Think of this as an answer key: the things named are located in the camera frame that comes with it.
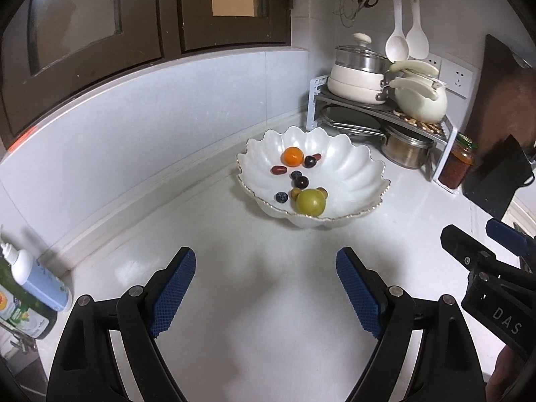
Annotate blueberry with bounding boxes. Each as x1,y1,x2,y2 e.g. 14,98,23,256
290,171,303,180
275,192,289,203

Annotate dark cherry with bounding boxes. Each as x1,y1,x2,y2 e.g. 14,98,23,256
293,175,310,190
304,155,317,169

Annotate wooden bead trivet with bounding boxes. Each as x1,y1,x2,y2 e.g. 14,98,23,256
392,110,444,135

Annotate white ladle spoon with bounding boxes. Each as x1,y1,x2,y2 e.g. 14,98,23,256
385,0,410,63

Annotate stainless steel pot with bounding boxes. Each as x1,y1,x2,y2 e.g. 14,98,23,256
381,124,434,170

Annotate person right hand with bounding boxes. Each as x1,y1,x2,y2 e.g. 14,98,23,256
486,346,525,402

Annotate black knife block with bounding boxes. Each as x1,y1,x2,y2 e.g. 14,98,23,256
462,135,535,220

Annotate white wall socket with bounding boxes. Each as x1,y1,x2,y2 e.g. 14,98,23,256
424,53,443,71
439,59,473,99

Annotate cream kettle pot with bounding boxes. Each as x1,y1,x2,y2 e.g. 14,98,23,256
388,60,448,124

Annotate orange tangerine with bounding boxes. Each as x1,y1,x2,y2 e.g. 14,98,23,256
281,147,304,167

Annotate white wall socket left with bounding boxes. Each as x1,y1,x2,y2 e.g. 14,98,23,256
424,53,443,71

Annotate green yellow lime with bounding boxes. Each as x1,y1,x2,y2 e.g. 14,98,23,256
295,189,326,217

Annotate white scalloped bowl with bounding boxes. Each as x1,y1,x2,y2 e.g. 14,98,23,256
236,126,391,229

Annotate white wall socket right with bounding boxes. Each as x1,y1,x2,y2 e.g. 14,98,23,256
439,59,473,99

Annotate sauce jar green lid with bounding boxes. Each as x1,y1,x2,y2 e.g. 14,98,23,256
439,133,477,190

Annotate dark wooden wall cabinet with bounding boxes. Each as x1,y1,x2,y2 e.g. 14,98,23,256
1,0,292,148

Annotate dark wooden cutting board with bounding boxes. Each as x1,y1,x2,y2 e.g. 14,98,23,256
464,35,536,158

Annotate white rice paddle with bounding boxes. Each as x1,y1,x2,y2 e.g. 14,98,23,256
406,0,430,60

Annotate small yellow fruit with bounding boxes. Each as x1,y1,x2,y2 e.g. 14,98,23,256
317,187,329,199
290,188,302,200

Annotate green dish soap bottle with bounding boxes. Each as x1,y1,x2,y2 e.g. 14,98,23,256
0,259,57,339

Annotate corner shelf rack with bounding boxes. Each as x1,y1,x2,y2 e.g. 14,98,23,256
306,75,458,183

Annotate blue pump bottle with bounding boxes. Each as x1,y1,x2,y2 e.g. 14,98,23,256
1,239,72,312

